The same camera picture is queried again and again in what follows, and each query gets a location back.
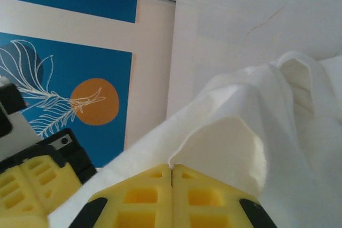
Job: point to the white t-shirt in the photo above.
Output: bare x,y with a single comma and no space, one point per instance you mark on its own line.
240,105

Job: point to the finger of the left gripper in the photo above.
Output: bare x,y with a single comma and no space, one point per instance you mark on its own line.
13,193
61,174

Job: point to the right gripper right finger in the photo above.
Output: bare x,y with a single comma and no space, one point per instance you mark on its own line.
208,201

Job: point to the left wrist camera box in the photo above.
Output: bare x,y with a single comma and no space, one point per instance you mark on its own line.
16,132

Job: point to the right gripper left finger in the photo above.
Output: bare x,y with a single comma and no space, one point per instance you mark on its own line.
139,198

